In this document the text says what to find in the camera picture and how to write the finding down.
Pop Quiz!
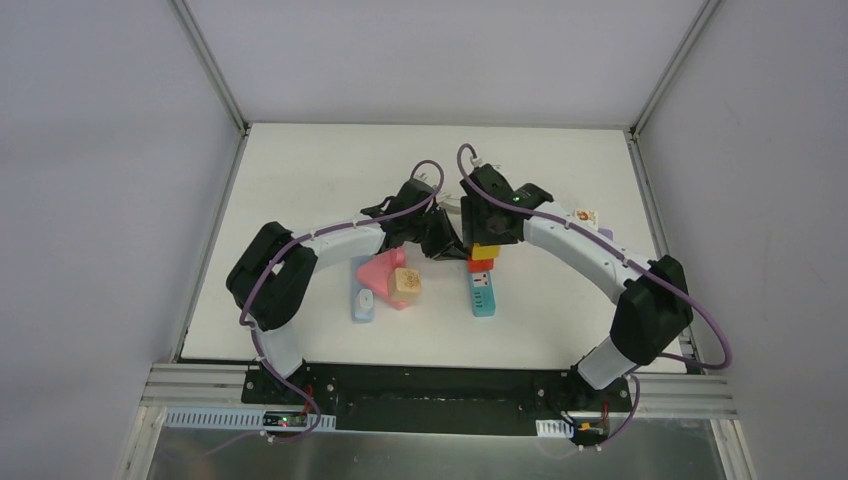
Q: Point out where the yellow cube plug adapter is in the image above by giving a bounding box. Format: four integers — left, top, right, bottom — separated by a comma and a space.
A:
471, 243, 501, 261

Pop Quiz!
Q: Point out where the red cube plug adapter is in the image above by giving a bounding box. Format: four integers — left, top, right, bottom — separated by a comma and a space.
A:
466, 258, 495, 274

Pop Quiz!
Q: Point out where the teal power strip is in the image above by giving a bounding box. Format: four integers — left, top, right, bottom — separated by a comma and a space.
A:
468, 271, 496, 318

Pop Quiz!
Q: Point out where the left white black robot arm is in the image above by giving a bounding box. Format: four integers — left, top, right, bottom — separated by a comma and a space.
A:
225, 179, 469, 405

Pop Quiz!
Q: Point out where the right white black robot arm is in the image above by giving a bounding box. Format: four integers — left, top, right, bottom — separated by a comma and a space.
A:
460, 164, 693, 410

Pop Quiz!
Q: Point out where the pink triangular plug adapter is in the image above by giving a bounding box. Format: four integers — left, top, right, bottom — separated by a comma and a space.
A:
355, 247, 408, 310

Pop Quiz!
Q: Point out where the purple socket adapter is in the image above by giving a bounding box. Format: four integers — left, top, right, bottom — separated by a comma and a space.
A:
598, 228, 614, 241

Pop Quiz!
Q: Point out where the beige wooden cube adapter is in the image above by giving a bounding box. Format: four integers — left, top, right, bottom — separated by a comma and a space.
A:
389, 268, 422, 302

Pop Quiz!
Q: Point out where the light blue power strip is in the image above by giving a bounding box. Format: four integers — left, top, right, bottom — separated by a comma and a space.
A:
350, 256, 375, 323

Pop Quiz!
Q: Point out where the white cube adapter with sticker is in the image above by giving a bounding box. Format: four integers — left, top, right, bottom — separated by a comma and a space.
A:
574, 209, 600, 231

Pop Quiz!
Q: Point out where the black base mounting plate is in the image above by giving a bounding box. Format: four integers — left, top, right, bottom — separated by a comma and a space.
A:
241, 363, 632, 444

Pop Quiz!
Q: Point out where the white coiled power cord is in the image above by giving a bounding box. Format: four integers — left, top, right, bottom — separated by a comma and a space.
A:
410, 173, 465, 215

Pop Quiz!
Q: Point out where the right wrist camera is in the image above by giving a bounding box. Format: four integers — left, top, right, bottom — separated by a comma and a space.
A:
471, 157, 504, 175

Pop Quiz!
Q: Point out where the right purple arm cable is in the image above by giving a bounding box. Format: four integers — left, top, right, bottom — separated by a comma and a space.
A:
457, 143, 734, 452

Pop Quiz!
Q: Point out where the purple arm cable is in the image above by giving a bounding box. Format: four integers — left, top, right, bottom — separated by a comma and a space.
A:
457, 143, 734, 452
238, 160, 445, 444

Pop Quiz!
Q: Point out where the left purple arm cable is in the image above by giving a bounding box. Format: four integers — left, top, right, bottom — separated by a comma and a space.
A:
238, 160, 445, 444

